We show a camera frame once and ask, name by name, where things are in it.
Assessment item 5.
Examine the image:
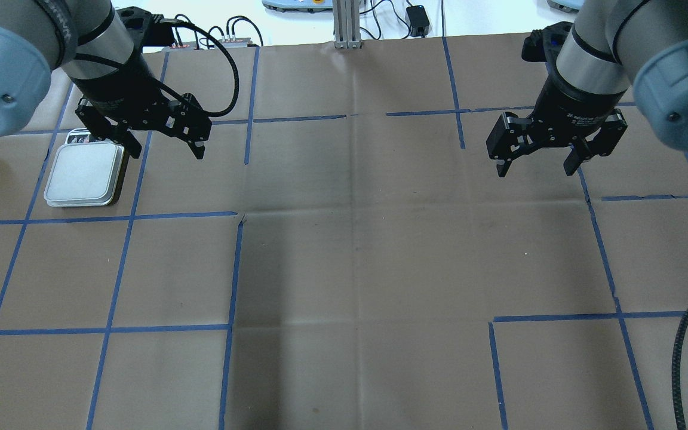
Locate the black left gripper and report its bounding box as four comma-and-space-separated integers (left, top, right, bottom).
75, 54, 212, 160

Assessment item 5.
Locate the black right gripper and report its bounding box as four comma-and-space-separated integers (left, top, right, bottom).
486, 77, 628, 179

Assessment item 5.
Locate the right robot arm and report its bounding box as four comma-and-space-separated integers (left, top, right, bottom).
486, 1, 688, 177

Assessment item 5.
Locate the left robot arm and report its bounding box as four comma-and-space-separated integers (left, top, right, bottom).
0, 1, 212, 159

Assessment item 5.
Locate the grey usb hub box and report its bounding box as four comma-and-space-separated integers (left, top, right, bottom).
214, 33, 256, 48

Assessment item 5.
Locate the black power adapter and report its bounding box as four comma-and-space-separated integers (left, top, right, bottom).
405, 5, 431, 38

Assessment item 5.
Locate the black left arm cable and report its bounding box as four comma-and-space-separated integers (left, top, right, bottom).
159, 18, 240, 118

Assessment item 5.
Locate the aluminium profile post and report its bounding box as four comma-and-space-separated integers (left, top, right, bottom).
332, 0, 361, 49

